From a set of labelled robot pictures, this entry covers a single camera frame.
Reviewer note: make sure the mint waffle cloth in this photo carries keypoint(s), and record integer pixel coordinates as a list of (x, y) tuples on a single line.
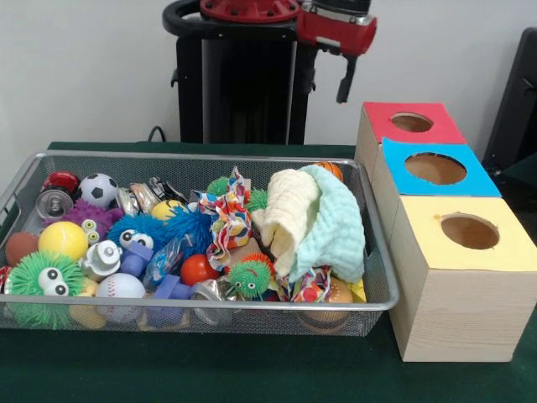
[(335, 226)]

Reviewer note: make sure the blue spiky ball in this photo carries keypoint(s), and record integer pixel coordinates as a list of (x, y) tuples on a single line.
[(138, 224)]

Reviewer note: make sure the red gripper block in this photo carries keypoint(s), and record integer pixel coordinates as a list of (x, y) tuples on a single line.
[(335, 31)]

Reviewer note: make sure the spiky multicolour caterpillar toy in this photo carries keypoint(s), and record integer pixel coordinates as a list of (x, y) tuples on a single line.
[(249, 277)]

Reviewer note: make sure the yellow ball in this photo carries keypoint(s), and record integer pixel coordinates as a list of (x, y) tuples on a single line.
[(63, 240)]

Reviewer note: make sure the white baseball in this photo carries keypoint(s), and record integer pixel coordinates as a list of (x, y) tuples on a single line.
[(121, 287)]

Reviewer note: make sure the colourful patterned cloth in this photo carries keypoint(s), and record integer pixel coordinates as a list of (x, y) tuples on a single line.
[(228, 218)]

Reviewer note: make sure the cream waffle cloth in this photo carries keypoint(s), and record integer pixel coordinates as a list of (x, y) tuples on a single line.
[(289, 201)]

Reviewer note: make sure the green spiky googly-eyed ball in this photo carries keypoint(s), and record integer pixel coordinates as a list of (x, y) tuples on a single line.
[(25, 275)]

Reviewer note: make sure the small soccer ball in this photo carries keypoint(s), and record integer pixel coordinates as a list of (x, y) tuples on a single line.
[(97, 191)]

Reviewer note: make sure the dark green table cloth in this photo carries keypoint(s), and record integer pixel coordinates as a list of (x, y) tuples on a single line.
[(524, 168), (210, 369)]

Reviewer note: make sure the wooden box with three holes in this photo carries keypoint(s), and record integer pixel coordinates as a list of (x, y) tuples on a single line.
[(461, 310)]

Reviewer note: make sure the purple spiky googly-eyed toy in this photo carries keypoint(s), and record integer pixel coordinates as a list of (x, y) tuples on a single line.
[(90, 214)]

